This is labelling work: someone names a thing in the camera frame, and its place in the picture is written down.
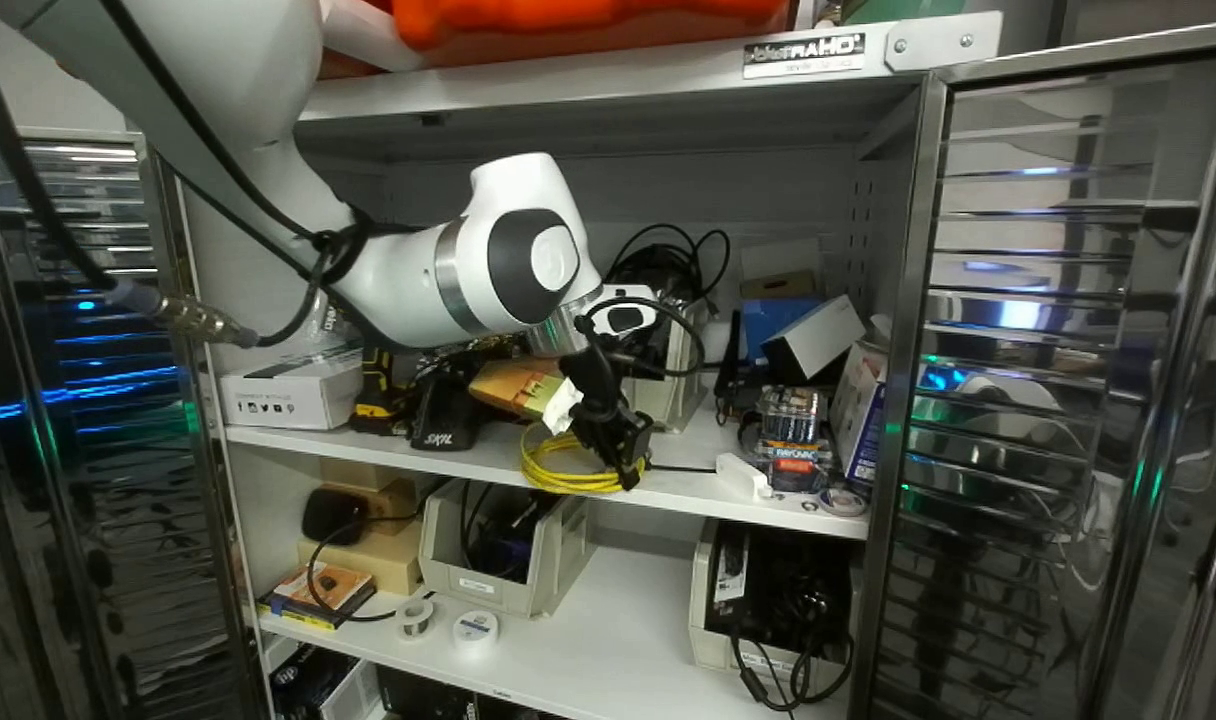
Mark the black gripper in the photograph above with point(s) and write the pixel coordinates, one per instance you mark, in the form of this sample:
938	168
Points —
609	373

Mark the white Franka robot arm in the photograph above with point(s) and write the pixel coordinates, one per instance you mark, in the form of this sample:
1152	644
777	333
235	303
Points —
235	83

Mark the orange green box, white end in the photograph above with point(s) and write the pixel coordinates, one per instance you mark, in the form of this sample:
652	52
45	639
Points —
512	384

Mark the blue box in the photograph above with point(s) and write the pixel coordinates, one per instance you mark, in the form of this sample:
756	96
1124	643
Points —
767	327

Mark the grey box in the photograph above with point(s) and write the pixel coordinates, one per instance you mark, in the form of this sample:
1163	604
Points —
820	336

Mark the brown cardboard box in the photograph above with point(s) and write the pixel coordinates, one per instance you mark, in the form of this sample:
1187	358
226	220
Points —
392	550

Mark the white box with stickers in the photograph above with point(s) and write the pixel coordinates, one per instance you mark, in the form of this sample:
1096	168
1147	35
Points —
856	408

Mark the flat orange brown box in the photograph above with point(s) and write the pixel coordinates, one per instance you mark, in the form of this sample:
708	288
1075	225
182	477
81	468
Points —
317	595

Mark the white flat electronics box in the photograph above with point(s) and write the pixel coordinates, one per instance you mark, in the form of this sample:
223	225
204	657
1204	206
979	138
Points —
282	398

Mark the black box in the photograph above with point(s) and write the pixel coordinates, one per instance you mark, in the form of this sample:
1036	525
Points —
310	681

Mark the beige labelled storage bin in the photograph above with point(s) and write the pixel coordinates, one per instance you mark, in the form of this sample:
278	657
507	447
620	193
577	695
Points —
675	381

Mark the clear plastic parts organizer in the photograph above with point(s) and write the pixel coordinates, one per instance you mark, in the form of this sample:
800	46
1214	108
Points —
793	428

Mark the beige bin with black parts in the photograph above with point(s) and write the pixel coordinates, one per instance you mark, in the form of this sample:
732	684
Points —
471	581

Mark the black device lower shelf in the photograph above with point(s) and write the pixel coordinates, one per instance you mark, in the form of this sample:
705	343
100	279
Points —
705	626

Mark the white tape roll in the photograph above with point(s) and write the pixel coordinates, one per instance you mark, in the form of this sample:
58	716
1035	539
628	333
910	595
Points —
416	619
474	626

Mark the small tape roll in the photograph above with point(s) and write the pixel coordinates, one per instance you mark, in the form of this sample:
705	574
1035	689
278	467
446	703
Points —
845	500

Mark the yellow black tool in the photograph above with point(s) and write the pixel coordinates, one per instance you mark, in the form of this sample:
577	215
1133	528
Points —
372	392

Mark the grey metal shelf unit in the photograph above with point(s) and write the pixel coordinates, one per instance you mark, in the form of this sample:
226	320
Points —
662	83

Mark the orange cloth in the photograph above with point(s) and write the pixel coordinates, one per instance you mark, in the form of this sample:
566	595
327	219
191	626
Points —
592	27

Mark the glass cabinet door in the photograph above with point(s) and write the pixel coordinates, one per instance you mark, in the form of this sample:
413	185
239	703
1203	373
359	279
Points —
91	442
1063	403

